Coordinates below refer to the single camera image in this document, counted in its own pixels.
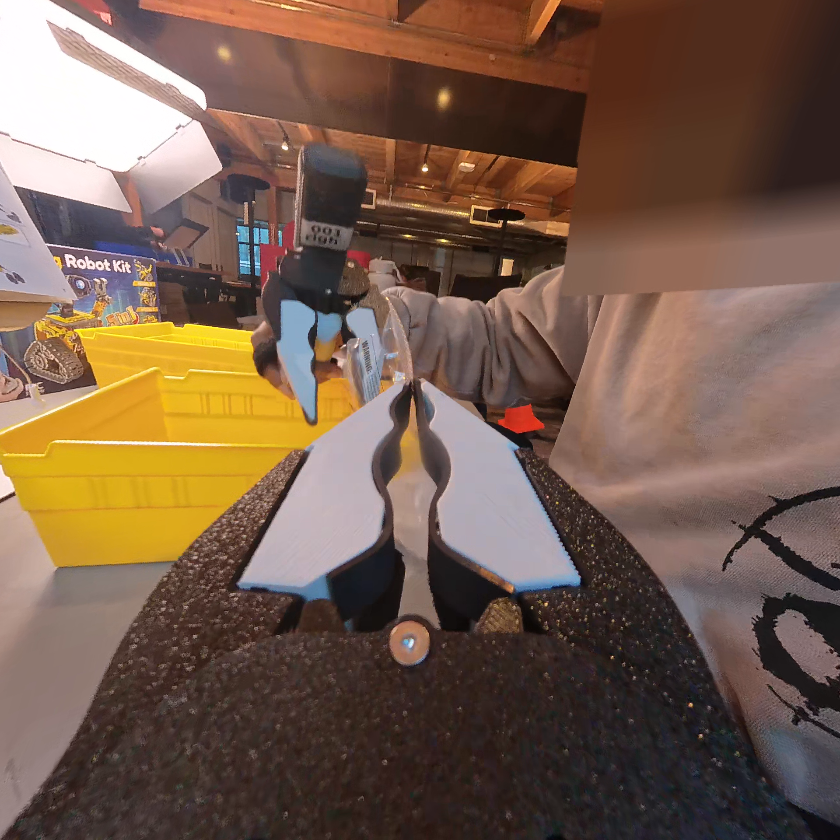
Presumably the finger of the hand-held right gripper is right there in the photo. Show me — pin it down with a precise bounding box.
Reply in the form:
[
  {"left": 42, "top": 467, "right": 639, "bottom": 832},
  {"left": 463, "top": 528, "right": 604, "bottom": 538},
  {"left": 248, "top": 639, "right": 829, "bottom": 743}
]
[
  {"left": 277, "top": 300, "right": 321, "bottom": 425},
  {"left": 342, "top": 309, "right": 385, "bottom": 403}
]

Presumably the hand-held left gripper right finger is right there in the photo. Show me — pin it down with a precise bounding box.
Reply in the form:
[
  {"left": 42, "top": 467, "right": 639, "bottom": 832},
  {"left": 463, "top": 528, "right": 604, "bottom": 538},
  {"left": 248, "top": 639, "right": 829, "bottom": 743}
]
[{"left": 415, "top": 380, "right": 581, "bottom": 603}]

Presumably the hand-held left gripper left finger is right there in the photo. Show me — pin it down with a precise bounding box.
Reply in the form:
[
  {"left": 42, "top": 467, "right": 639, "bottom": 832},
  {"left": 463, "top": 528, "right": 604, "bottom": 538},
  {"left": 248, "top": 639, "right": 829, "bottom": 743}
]
[{"left": 239, "top": 380, "right": 414, "bottom": 599}]

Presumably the yellow bin with bricks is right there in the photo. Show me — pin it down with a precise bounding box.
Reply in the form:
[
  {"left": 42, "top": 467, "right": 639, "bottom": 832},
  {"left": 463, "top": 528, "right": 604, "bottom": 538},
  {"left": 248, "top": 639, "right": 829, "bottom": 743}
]
[
  {"left": 77, "top": 322, "right": 266, "bottom": 389},
  {"left": 0, "top": 368, "right": 364, "bottom": 568}
]

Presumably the person's right forearm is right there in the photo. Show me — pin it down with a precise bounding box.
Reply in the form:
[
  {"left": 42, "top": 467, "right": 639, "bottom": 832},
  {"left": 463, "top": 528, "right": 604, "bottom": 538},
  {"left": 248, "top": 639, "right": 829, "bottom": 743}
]
[{"left": 385, "top": 267, "right": 607, "bottom": 410}]

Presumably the grey desk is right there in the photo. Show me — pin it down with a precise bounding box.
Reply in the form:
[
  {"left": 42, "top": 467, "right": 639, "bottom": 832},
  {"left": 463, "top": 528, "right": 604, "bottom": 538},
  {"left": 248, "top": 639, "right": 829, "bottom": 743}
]
[{"left": 0, "top": 388, "right": 578, "bottom": 840}]

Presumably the person's right hand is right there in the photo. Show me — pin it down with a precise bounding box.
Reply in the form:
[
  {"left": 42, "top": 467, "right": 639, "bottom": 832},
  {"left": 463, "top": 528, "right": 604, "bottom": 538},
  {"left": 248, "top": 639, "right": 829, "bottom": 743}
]
[{"left": 251, "top": 322, "right": 298, "bottom": 399}]

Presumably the orange traffic cone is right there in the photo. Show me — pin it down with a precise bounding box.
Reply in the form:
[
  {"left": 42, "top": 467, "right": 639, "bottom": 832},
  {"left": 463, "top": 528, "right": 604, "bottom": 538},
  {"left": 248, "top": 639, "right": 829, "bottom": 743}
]
[{"left": 499, "top": 403, "right": 547, "bottom": 437}]

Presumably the printed toy box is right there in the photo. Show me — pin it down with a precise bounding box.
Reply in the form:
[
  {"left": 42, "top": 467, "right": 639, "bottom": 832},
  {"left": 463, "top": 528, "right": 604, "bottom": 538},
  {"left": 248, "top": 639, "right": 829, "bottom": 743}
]
[{"left": 0, "top": 246, "right": 161, "bottom": 403}]

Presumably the white studio softbox light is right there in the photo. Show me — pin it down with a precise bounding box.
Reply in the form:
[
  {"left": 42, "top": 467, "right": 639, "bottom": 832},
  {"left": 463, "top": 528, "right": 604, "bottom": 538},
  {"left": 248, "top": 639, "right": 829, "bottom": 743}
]
[{"left": 0, "top": 0, "right": 224, "bottom": 215}]

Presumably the beige booklet stand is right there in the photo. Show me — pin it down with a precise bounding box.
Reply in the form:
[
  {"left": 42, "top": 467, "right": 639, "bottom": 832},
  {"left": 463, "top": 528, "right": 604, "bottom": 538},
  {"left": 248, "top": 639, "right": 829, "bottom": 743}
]
[{"left": 0, "top": 296, "right": 69, "bottom": 332}]

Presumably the instruction booklet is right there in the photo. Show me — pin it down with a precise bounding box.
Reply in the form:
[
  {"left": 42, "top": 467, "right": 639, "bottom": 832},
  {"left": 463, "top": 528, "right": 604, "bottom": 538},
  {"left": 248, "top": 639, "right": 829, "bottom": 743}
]
[{"left": 0, "top": 164, "right": 76, "bottom": 305}]

